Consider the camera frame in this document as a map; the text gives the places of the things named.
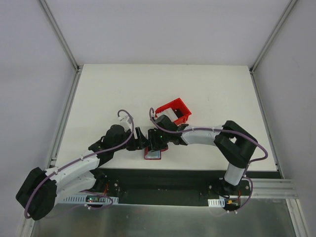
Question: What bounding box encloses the aluminium frame post left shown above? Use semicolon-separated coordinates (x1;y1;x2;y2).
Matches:
37;0;81;72

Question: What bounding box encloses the aluminium side rail left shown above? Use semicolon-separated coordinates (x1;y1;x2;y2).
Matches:
45;65;83;168

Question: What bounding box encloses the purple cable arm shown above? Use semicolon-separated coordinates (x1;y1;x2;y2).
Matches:
149;107;269;215
23;109;135;220

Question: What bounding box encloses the white slotted cable duct right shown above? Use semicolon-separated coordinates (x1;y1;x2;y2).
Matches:
207;197;225;208

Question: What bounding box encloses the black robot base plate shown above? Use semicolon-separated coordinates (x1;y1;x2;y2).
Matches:
76;167;256;207

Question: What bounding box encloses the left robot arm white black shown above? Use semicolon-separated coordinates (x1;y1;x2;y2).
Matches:
16;124;150;220

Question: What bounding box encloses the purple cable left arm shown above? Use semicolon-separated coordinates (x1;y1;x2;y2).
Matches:
23;109;135;220

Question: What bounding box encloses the aluminium side rail right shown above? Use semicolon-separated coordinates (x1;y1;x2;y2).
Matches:
249;70;284;178

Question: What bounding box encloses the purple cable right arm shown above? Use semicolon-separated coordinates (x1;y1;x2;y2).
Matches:
149;107;269;215

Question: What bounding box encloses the aluminium side rail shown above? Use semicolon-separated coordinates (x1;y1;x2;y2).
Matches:
249;70;284;178
45;65;83;168

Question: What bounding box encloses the red plastic bin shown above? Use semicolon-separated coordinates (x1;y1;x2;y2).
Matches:
155;98;192;125

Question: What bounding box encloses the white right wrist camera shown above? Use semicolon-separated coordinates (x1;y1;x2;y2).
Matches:
151;112;160;120

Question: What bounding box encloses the red leather card holder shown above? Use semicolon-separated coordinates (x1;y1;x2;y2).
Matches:
144;148;168;160

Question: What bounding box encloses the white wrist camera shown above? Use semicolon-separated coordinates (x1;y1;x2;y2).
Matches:
119;116;132;131
151;112;160;120

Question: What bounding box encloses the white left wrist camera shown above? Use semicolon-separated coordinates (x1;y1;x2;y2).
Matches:
119;116;132;131

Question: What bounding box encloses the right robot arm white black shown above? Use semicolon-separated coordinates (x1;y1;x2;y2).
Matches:
148;115;257;197

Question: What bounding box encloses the white slotted cable duct left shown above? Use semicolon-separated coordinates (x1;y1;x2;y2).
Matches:
59;194;119;205

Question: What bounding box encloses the aluminium frame post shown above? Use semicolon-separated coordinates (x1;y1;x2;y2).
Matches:
249;0;299;75
37;0;81;72

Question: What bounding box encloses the white slotted cable duct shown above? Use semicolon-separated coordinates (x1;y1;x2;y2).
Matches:
59;194;119;205
207;197;225;208

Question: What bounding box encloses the aluminium frame post right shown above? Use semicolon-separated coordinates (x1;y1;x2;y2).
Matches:
249;0;299;75

